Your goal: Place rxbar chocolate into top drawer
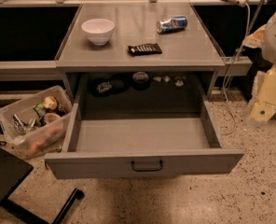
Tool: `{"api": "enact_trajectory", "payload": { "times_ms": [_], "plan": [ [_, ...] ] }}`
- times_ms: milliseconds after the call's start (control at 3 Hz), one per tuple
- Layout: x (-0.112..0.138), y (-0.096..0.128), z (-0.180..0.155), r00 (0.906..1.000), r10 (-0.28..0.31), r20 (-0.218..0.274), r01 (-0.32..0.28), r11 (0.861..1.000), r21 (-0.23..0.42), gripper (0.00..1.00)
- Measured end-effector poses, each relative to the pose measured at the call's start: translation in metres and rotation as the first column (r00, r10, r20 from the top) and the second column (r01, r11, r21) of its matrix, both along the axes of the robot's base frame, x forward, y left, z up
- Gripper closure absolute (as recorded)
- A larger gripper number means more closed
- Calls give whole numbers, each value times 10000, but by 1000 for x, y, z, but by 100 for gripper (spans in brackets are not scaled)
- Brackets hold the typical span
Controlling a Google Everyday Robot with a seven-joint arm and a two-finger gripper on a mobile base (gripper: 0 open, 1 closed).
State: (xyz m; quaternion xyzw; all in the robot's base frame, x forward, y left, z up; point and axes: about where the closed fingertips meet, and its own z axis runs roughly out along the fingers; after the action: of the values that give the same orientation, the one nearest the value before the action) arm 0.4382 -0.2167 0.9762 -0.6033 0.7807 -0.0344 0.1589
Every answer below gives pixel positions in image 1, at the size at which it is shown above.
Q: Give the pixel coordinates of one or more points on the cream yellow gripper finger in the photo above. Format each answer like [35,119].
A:
[262,106]

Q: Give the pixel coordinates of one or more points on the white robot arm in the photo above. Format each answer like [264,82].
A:
[265,39]

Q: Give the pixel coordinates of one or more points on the grey open top drawer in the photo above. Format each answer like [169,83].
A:
[161,123]

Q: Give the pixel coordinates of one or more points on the grey metal cabinet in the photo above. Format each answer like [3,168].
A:
[135,24]

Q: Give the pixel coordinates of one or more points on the blue crushed soda can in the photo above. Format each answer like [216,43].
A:
[171,24]

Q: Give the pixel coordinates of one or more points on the black round object under cabinet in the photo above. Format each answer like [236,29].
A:
[140,81]

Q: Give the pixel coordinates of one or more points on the dark object under cabinet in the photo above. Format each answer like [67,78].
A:
[102,87]

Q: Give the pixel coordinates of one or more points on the white ceramic bowl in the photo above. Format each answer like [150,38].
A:
[98,31]

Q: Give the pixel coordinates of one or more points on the clear plastic bin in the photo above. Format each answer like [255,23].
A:
[36,122]

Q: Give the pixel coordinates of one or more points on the black chair base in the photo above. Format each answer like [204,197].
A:
[13,171]

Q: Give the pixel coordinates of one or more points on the black drawer handle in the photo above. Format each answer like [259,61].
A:
[145,167]

